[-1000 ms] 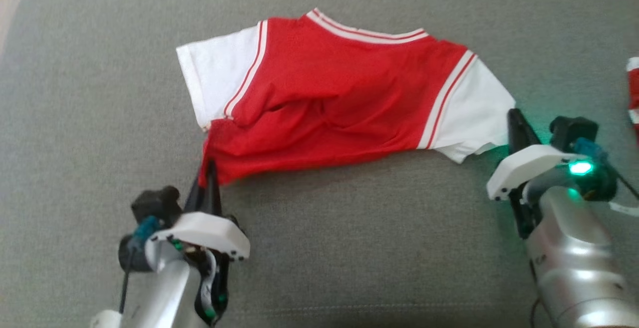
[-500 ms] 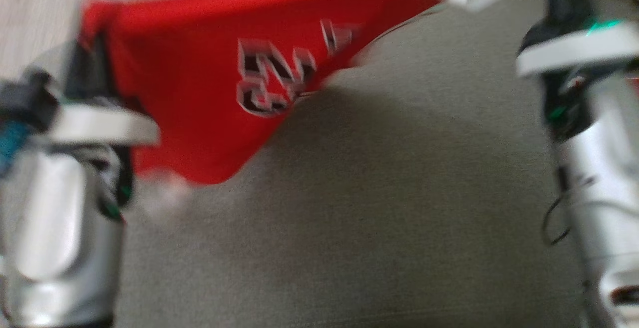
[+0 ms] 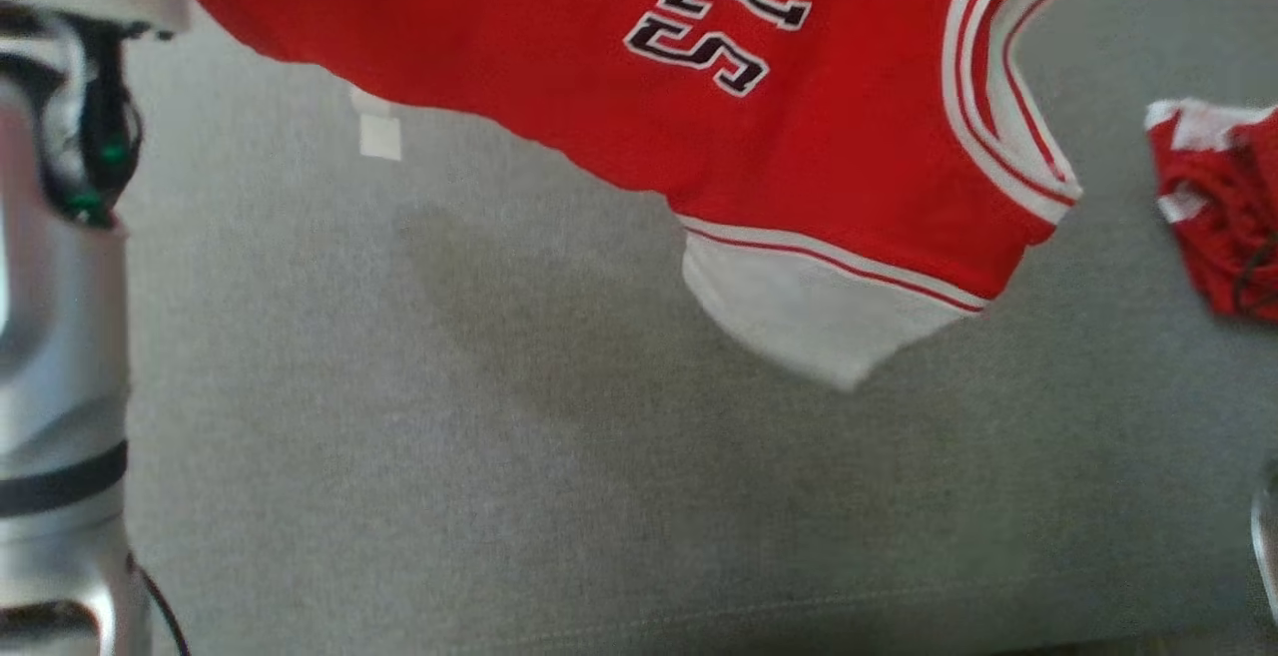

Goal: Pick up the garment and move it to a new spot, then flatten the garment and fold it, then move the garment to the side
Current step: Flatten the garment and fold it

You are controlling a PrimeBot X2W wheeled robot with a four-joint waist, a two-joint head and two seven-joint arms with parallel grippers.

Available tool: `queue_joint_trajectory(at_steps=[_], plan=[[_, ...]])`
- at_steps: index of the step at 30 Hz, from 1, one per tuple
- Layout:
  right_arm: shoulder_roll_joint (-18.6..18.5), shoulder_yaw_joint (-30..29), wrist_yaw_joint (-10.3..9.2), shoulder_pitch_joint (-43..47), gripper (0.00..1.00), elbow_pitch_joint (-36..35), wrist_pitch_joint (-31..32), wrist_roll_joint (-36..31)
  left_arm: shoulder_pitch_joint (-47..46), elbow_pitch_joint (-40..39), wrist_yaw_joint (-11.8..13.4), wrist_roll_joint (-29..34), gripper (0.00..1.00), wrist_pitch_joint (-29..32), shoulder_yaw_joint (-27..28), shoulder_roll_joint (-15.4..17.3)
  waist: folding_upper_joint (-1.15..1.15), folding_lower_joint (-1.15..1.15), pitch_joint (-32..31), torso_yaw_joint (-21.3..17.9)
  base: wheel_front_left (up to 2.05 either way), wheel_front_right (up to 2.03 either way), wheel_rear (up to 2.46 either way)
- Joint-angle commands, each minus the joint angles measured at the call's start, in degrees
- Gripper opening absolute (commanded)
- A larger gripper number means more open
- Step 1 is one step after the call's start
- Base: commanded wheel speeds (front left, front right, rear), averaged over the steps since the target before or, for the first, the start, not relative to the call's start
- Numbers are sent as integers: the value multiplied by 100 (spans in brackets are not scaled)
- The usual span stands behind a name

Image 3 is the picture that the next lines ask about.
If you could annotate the red basketball jersey white trim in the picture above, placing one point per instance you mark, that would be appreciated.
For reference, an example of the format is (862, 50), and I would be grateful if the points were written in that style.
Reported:
(699, 87)

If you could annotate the red shorts white stripe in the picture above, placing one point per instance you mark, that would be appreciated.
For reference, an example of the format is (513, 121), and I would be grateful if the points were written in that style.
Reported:
(1223, 207)

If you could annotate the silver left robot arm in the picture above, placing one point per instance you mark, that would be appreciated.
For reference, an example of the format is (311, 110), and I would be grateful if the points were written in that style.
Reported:
(55, 386)

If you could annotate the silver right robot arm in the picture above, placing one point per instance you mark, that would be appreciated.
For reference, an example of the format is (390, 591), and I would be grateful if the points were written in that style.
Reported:
(1269, 546)

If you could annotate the grey sofa seat cushion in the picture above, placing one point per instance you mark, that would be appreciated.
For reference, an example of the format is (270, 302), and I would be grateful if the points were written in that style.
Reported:
(559, 416)

